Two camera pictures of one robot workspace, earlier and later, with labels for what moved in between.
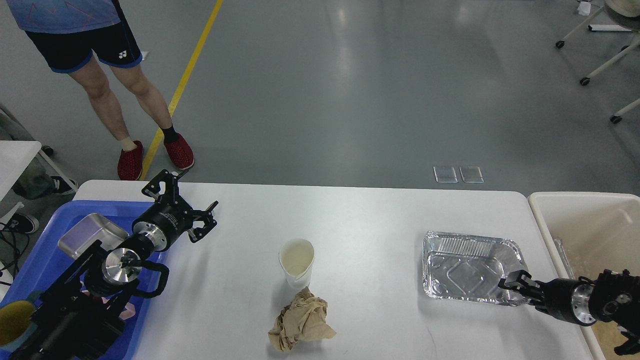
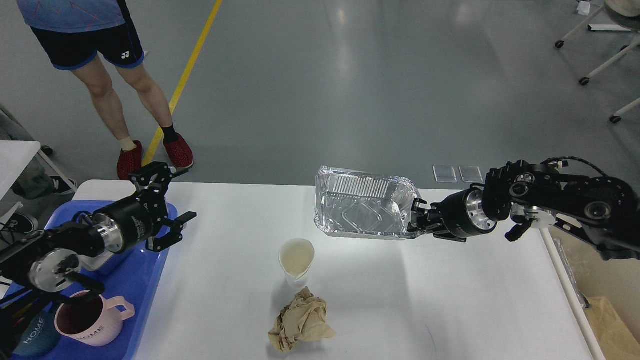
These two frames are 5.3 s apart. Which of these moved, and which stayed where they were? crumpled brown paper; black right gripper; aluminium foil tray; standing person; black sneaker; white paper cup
Moved: aluminium foil tray; black right gripper
Stayed: black sneaker; crumpled brown paper; standing person; white paper cup
